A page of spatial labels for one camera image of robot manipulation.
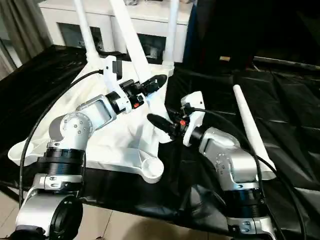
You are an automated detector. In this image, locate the white plastic table leg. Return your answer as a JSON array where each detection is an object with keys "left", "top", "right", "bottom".
[
  {"left": 72, "top": 0, "right": 101, "bottom": 66},
  {"left": 163, "top": 0, "right": 181, "bottom": 76},
  {"left": 232, "top": 84, "right": 278, "bottom": 181},
  {"left": 109, "top": 0, "right": 174, "bottom": 144}
]

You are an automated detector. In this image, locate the white plastic table top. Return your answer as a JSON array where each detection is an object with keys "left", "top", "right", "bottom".
[{"left": 7, "top": 53, "right": 176, "bottom": 185}]

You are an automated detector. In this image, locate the white sideboard cabinet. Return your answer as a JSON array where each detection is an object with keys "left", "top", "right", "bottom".
[{"left": 38, "top": 0, "right": 195, "bottom": 64}]

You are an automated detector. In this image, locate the black mat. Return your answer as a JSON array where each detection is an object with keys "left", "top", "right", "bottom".
[{"left": 0, "top": 44, "right": 320, "bottom": 240}]

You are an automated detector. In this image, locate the dark metal bar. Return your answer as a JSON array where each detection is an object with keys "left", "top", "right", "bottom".
[{"left": 253, "top": 56, "right": 320, "bottom": 71}]

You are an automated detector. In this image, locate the grey curtain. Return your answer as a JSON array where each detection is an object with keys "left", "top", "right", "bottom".
[{"left": 0, "top": 0, "right": 51, "bottom": 74}]

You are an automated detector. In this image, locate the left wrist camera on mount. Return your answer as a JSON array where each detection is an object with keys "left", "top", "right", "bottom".
[{"left": 101, "top": 55, "right": 124, "bottom": 99}]

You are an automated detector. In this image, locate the black left camera cable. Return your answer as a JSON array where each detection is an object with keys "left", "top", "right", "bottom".
[{"left": 18, "top": 69, "right": 105, "bottom": 209}]

